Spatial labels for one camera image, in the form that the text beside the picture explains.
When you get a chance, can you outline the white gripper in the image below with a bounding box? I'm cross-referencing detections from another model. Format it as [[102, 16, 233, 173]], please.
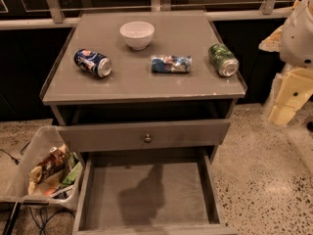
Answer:
[[258, 0, 313, 125]]

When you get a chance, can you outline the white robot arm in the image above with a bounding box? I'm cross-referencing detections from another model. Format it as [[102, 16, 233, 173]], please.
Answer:
[[258, 0, 313, 125]]

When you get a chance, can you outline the green soda can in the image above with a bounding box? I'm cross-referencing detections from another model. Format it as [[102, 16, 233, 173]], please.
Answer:
[[208, 43, 240, 77]]

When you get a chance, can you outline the grey drawer cabinet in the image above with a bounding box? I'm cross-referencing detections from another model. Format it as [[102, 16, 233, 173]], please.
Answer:
[[39, 10, 247, 164]]

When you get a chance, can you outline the open grey middle drawer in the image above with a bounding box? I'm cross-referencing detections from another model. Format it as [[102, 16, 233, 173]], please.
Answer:
[[72, 148, 238, 235]]

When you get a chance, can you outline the blue pepsi can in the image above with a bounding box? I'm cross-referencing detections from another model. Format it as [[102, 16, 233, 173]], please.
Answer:
[[74, 49, 112, 78]]

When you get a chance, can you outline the grey top drawer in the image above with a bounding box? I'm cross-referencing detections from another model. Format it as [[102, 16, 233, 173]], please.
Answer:
[[58, 119, 230, 153]]

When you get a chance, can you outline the white ceramic bowl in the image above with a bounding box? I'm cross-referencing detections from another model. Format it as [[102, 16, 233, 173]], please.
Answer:
[[119, 22, 155, 50]]

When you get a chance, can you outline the green snack packet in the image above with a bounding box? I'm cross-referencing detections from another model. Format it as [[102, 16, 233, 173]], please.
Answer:
[[62, 163, 82, 187]]

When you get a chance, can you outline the brown snack bag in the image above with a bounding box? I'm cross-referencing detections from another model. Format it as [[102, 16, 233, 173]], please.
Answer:
[[29, 145, 67, 184]]

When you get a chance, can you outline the clear plastic bin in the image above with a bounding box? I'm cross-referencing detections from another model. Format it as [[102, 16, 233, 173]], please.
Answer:
[[0, 126, 82, 211]]

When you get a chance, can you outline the metal railing frame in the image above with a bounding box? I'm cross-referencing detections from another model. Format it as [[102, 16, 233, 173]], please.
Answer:
[[0, 0, 299, 30]]

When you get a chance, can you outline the blue floor cable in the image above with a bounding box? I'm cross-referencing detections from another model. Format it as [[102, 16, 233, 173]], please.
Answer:
[[28, 207, 76, 235]]

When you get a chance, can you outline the black floor cable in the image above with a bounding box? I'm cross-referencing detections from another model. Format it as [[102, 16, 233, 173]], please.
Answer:
[[0, 140, 32, 165]]

